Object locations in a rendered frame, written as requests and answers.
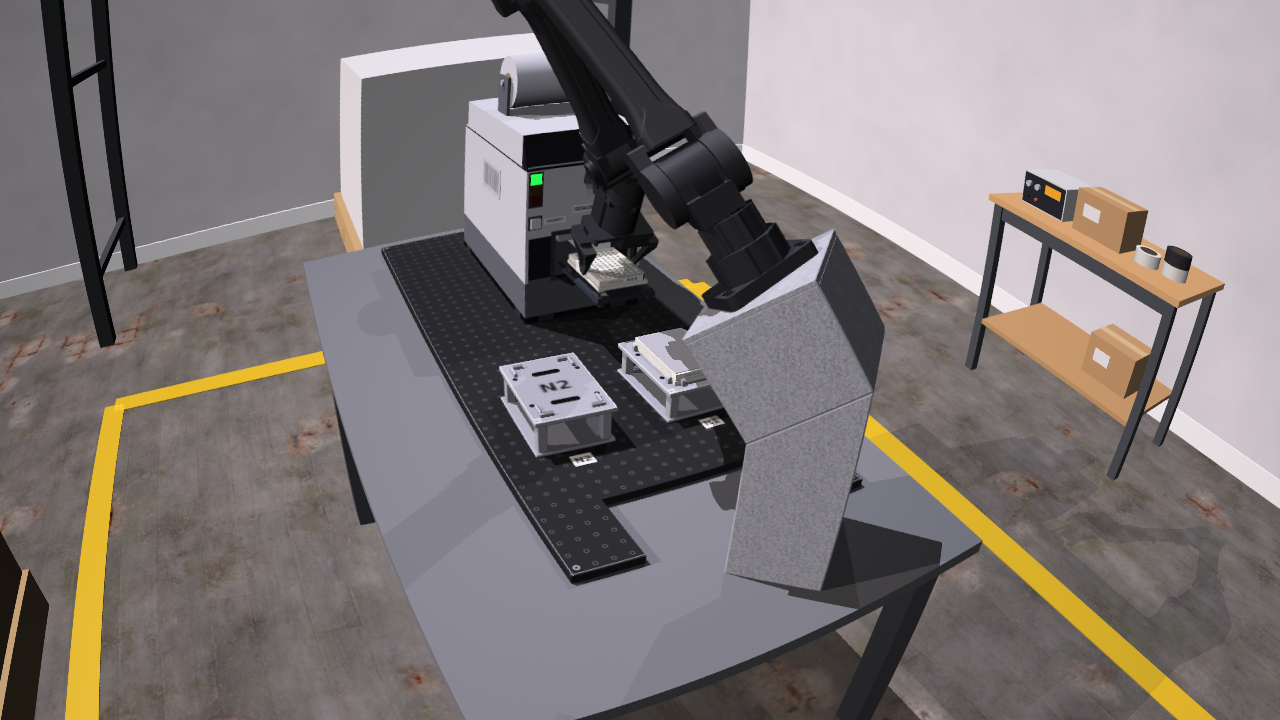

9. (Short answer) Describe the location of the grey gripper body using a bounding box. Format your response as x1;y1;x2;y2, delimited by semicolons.
571;196;659;249

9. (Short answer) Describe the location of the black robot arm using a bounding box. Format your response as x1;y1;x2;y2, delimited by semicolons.
492;0;818;313

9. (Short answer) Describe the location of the white foil roll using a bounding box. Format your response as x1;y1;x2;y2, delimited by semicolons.
500;53;568;108

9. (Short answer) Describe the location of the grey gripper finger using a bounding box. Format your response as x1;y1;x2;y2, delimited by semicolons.
627;243;658;264
570;231;596;275

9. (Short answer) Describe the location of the white well plate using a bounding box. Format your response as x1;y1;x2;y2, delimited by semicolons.
634;337;707;386
568;247;648;292

